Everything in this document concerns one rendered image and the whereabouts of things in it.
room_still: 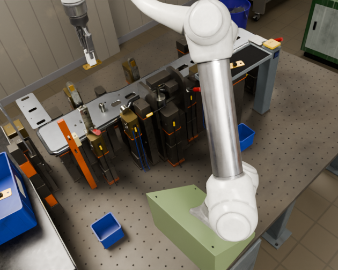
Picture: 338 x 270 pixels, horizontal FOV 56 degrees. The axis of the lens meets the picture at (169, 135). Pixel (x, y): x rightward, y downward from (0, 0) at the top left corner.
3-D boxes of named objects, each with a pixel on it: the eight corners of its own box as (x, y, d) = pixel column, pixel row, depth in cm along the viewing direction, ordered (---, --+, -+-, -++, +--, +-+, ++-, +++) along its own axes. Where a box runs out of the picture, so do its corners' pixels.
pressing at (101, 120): (236, 25, 203) (236, 23, 202) (263, 38, 190) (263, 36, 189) (34, 130, 156) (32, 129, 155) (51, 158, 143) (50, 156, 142)
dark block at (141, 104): (153, 154, 176) (141, 97, 145) (161, 161, 172) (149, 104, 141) (146, 158, 174) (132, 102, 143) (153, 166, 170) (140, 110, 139)
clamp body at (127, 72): (138, 102, 207) (127, 57, 181) (148, 111, 200) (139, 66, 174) (129, 106, 205) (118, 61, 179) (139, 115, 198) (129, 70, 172)
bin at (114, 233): (115, 220, 151) (110, 211, 144) (125, 235, 145) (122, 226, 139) (95, 233, 147) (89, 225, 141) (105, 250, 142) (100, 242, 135)
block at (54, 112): (71, 136, 192) (54, 102, 171) (80, 148, 185) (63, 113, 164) (60, 143, 189) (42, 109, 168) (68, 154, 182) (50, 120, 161)
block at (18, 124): (47, 163, 179) (18, 118, 152) (52, 171, 175) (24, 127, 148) (34, 170, 176) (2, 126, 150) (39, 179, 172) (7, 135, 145)
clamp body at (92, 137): (114, 171, 171) (96, 126, 145) (123, 182, 166) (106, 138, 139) (103, 177, 169) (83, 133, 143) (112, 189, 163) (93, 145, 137)
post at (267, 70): (260, 103, 194) (270, 40, 162) (270, 110, 190) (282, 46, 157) (251, 109, 192) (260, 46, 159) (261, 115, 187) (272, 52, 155)
